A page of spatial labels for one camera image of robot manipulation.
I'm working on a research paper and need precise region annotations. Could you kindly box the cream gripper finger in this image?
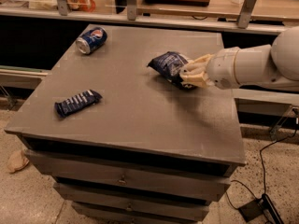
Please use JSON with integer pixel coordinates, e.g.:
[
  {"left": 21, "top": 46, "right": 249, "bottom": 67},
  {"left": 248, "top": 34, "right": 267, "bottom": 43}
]
[
  {"left": 181, "top": 60, "right": 206, "bottom": 74},
  {"left": 179, "top": 73, "right": 199, "bottom": 87}
]

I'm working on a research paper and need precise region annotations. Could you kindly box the blue chip bag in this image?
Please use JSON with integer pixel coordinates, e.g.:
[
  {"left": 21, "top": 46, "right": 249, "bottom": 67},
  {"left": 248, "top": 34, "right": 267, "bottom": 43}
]
[{"left": 148, "top": 51, "right": 195, "bottom": 90}]

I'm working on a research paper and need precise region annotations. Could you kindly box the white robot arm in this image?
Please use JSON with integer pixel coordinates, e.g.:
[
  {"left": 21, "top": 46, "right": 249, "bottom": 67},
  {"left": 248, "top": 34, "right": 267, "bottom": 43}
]
[{"left": 179, "top": 26, "right": 299, "bottom": 91}]

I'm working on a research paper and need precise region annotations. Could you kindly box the blue pepsi can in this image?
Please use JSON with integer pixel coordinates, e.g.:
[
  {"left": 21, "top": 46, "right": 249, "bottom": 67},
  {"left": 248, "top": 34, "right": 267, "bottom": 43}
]
[{"left": 76, "top": 27, "right": 107, "bottom": 55}]

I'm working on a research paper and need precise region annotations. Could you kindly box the grey drawer cabinet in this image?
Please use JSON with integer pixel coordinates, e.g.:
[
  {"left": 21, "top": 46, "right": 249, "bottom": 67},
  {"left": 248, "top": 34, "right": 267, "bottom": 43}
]
[{"left": 4, "top": 23, "right": 247, "bottom": 224}]

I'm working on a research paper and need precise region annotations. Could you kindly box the top grey drawer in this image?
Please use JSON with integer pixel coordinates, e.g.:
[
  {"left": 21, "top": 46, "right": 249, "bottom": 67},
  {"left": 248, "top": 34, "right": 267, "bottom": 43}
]
[{"left": 25, "top": 149, "right": 230, "bottom": 202}]

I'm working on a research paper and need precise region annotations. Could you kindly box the grey drawer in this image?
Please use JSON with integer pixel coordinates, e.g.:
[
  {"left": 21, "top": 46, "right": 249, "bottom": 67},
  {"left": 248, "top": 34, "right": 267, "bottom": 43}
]
[
  {"left": 51, "top": 182, "right": 210, "bottom": 222},
  {"left": 25, "top": 149, "right": 230, "bottom": 202},
  {"left": 72, "top": 202, "right": 197, "bottom": 224}
]

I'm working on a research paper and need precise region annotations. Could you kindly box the middle grey drawer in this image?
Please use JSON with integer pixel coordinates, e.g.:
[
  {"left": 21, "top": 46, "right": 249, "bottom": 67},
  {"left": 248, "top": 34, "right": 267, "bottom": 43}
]
[{"left": 51, "top": 182, "right": 210, "bottom": 222}]

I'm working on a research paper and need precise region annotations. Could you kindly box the dark blue snack bar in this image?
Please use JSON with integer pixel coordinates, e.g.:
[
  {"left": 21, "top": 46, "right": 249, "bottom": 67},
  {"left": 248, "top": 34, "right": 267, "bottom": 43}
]
[{"left": 54, "top": 90, "right": 102, "bottom": 119}]

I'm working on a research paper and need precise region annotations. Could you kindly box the black floor power box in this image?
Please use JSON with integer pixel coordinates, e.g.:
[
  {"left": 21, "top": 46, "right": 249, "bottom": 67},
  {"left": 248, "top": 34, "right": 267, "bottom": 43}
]
[{"left": 237, "top": 194, "right": 284, "bottom": 224}]

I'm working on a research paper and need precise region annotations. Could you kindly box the bottom grey drawer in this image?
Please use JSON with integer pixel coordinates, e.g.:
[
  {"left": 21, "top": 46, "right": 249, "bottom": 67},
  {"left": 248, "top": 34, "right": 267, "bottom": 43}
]
[{"left": 72, "top": 202, "right": 197, "bottom": 224}]

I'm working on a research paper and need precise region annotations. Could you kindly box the crumpled paper on floor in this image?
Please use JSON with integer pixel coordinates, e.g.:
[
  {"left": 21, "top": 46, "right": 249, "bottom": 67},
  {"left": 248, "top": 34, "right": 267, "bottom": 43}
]
[{"left": 7, "top": 149, "right": 29, "bottom": 174}]

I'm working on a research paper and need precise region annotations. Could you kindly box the grey metal bracket right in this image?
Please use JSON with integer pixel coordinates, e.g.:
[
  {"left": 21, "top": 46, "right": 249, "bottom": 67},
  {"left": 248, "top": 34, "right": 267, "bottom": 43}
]
[{"left": 237, "top": 0, "right": 257, "bottom": 29}]

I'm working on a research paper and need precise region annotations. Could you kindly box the grey metal bracket middle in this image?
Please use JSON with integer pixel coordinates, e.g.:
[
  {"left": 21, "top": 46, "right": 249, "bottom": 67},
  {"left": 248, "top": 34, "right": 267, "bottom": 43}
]
[{"left": 126, "top": 0, "right": 137, "bottom": 21}]

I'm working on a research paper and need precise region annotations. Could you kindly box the black power cable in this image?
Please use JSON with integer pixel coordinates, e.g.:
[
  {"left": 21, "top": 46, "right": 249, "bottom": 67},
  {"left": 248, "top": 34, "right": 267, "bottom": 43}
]
[{"left": 224, "top": 109, "right": 299, "bottom": 210}]

